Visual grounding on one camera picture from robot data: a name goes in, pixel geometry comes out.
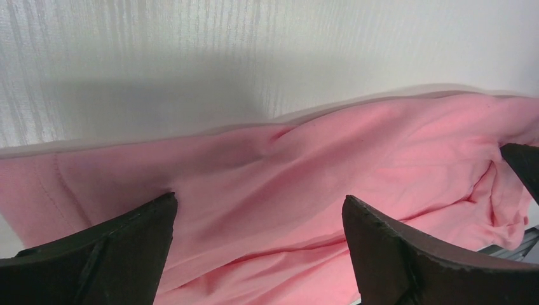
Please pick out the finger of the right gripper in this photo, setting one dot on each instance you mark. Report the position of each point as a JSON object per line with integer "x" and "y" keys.
{"x": 523, "y": 159}

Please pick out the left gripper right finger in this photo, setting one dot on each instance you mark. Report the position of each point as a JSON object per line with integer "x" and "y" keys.
{"x": 395, "y": 263}

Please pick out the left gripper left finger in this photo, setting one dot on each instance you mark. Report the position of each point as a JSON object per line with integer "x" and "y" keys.
{"x": 119, "y": 261}

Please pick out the pink t shirt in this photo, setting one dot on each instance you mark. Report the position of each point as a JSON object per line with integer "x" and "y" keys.
{"x": 259, "y": 218}

